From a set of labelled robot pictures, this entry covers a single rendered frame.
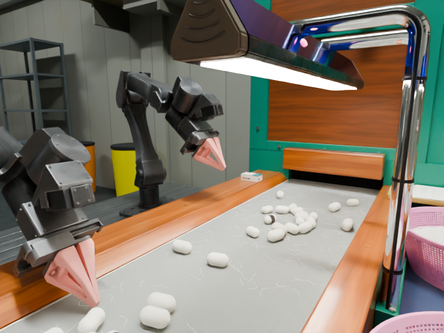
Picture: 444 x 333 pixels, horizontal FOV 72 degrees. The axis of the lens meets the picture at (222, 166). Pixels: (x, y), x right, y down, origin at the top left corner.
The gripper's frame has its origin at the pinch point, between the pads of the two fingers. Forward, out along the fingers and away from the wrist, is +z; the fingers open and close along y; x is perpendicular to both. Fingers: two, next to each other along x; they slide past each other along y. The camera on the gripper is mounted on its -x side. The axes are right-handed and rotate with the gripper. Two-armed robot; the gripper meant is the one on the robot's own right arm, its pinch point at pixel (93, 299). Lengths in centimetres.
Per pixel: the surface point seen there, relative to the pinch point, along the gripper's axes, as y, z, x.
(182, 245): 17.8, -0.5, 0.3
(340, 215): 54, 15, -11
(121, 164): 163, -134, 152
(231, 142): 214, -80, 77
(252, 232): 30.6, 5.1, -4.0
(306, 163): 76, -2, -6
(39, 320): -4.6, -2.1, 4.1
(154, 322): 1.7, 7.2, -5.6
